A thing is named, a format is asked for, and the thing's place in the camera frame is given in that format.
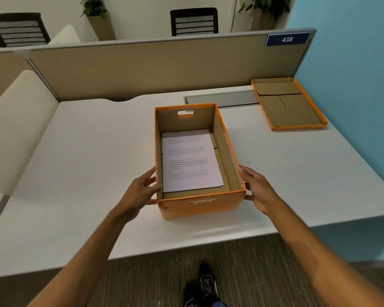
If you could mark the person's right hand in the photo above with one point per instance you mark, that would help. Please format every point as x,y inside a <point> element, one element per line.
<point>260,193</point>

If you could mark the person's left hand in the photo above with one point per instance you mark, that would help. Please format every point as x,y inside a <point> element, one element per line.
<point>137,198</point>

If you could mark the person's right thumb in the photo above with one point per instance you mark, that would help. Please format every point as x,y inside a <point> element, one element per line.
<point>249,197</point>

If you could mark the person's left thumb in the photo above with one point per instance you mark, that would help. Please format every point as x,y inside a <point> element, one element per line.
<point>151,202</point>

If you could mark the orange cardboard storage box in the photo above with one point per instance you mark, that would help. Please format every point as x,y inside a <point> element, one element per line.
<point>225,156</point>

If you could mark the person's left forearm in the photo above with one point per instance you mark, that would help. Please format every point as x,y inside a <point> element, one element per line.
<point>86,255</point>

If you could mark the person's right forearm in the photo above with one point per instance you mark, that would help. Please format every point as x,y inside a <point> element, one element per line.
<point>323,255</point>

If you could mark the printed white paper sheet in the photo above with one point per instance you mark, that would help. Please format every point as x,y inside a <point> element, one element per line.
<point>192,163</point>

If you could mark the black sneaker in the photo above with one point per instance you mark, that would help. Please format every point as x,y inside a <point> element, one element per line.
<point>190,295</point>
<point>208,279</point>

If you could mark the orange cardboard box lid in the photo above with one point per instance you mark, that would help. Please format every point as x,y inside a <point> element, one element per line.
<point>291,108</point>

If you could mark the blue jeans leg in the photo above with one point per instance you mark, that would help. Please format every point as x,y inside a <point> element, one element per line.
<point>218,304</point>

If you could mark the long beige desk partition panel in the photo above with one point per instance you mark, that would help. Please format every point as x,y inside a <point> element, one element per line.
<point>166,67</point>

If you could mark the large cream curved side divider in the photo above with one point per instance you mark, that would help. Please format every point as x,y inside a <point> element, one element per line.
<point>17,131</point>

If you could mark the blue partition sign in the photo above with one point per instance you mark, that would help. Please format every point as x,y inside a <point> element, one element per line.
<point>287,39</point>

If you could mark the black mesh office chair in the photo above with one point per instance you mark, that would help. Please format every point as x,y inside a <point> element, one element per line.
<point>17,30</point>
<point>194,22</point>

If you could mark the potted green plant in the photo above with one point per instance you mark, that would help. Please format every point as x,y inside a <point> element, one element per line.
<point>99,19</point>
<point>265,12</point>

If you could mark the small cream curved side divider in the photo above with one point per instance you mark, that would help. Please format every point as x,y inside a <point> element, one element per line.
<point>65,36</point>

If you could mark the short beige desk partition panel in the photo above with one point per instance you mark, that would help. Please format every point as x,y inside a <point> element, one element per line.
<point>6,73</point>

